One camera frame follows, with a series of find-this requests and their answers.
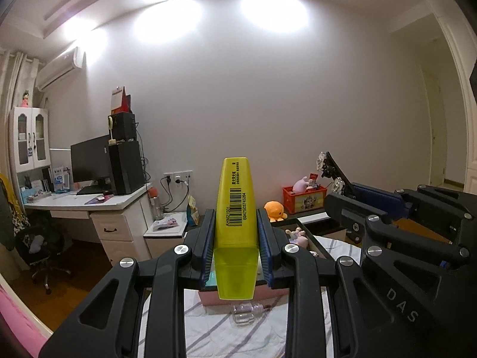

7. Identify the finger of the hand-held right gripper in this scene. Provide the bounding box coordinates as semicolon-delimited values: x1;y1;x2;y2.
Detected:
323;193;477;271
350;182;477;234

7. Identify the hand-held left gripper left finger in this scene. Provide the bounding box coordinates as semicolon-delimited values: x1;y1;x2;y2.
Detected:
39;209;216;358

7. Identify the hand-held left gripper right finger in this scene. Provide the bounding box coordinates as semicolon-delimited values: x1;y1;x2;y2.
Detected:
256;210;377;358

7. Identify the yellow highlighter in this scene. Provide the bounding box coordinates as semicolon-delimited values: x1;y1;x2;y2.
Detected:
214;157;259;301

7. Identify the black toy with white wheels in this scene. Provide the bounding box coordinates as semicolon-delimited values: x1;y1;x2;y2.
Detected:
317;152;353;198

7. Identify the big-headed pink doll figure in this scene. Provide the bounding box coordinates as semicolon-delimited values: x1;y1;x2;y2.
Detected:
285;227;310;250

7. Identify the red toy crate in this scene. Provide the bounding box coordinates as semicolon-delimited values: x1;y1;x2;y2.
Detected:
282;186;328;215

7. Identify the orange octopus plush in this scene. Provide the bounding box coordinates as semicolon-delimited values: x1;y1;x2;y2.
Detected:
264;200;287;222

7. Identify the white nightstand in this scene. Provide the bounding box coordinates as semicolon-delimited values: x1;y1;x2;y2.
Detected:
143;212;189;260

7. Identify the yellow blue snack bag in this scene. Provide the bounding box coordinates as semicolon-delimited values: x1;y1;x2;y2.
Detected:
185;195;200;226

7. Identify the clear glass bottle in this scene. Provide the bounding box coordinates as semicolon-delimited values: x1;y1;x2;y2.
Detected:
230;303;266;325

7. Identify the clear bottle with orange cap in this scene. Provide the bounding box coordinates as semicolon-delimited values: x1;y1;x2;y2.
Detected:
148;187;165;220

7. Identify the striped white tablecloth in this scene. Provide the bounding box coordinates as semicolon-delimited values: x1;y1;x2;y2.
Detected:
138;231;362;358

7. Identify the white door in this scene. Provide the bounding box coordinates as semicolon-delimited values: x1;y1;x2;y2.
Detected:
421;71;448;187

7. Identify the white desk with drawers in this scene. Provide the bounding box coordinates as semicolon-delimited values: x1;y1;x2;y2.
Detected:
23;183;153;267

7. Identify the black computer tower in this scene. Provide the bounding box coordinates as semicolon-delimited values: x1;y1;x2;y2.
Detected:
108;141;146;195

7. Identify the white wardrobe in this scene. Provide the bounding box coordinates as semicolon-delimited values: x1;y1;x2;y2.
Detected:
413;0;477;195

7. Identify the black computer monitor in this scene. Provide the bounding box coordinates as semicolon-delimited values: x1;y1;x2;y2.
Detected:
70;134;112;191

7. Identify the blue white box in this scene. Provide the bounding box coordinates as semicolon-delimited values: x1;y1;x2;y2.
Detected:
52;166;71;192

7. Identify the black office chair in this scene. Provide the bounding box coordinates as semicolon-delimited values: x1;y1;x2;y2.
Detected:
15;224;73;293

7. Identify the red white paper bag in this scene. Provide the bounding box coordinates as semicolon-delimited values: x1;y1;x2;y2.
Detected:
111;87;133;114

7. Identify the pink bedding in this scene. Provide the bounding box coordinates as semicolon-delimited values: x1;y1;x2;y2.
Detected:
0;272;53;347

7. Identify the black yellow patterned jacket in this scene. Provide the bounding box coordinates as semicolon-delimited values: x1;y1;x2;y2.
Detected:
0;173;30;250

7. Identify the white glass-door cabinet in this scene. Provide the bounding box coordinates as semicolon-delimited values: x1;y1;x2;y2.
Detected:
9;106;53;195

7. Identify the white air conditioner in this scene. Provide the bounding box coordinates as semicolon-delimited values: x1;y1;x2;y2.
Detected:
36;47;84;91

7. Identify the cream curtain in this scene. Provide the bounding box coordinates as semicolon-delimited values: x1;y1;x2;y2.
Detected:
0;50;40;180

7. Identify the black power cable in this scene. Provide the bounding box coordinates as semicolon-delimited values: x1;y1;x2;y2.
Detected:
160;177;191;213

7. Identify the white wall socket strip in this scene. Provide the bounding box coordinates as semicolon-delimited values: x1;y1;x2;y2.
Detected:
163;170;193;184

